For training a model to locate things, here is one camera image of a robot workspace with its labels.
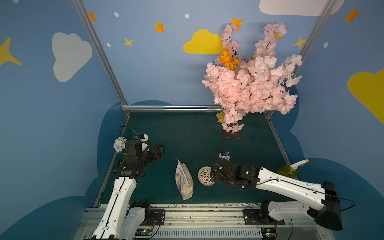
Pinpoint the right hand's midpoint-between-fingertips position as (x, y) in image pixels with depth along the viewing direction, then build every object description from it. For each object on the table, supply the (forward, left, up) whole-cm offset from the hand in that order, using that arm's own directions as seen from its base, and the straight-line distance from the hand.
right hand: (216, 173), depth 76 cm
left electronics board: (-26, +35, -14) cm, 46 cm away
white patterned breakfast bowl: (+2, +6, -12) cm, 13 cm away
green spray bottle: (+5, -41, -3) cm, 42 cm away
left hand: (+10, +31, +6) cm, 33 cm away
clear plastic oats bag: (-5, +16, +2) cm, 17 cm away
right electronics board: (-23, -27, -15) cm, 38 cm away
